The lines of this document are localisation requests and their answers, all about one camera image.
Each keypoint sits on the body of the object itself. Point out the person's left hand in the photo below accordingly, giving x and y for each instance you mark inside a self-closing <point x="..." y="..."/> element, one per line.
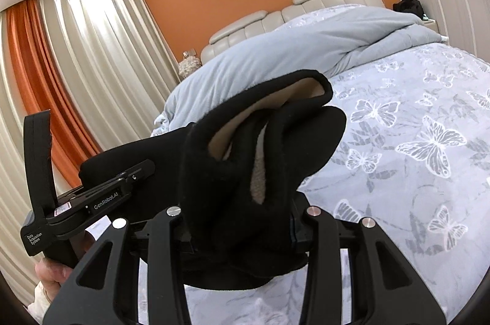
<point x="52" y="275"/>

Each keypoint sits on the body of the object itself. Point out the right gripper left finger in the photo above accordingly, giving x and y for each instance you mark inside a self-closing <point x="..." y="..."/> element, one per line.
<point x="103" y="287"/>

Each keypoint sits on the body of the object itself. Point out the white nightstand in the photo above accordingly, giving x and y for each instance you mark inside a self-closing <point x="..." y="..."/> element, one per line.
<point x="432" y="25"/>

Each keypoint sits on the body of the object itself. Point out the black pants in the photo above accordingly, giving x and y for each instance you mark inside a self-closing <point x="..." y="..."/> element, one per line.
<point x="234" y="173"/>

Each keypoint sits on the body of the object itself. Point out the grey duvet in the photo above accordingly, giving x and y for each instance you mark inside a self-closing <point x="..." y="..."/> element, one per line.
<point x="331" y="46"/>

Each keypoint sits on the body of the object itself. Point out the orange curtain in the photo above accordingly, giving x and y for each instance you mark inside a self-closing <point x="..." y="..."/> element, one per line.
<point x="41" y="88"/>

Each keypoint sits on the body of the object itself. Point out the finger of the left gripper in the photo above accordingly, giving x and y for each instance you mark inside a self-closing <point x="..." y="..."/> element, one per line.
<point x="133" y="174"/>

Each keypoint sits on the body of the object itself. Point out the cream curtain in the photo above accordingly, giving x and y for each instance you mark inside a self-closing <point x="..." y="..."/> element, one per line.
<point x="118" y="70"/>

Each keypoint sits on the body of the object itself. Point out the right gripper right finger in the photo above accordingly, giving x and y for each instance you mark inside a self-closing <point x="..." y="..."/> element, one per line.
<point x="385" y="288"/>

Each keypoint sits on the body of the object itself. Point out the butterfly print bed sheet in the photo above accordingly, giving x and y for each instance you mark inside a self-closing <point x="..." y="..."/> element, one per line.
<point x="415" y="157"/>

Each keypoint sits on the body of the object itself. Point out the bedside decorative lamp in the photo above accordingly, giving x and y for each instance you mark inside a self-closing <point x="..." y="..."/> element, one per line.
<point x="189" y="64"/>

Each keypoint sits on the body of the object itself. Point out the black bag on nightstand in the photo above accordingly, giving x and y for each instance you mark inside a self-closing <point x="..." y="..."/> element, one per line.
<point x="409" y="6"/>

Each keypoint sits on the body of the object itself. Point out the cream leather headboard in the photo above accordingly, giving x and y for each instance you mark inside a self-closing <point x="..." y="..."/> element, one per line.
<point x="261" y="22"/>

